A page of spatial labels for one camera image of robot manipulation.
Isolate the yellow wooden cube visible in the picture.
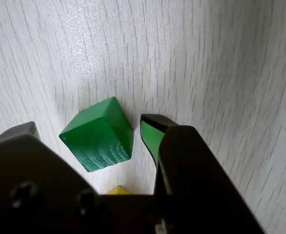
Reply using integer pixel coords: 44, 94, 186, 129
101, 185, 131, 196

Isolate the green wooden cube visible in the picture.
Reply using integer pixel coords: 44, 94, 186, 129
59, 96, 134, 173

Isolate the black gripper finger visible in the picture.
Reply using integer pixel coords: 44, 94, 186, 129
0, 121, 109, 234

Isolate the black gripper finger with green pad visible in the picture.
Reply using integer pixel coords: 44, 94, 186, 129
140, 114, 266, 234

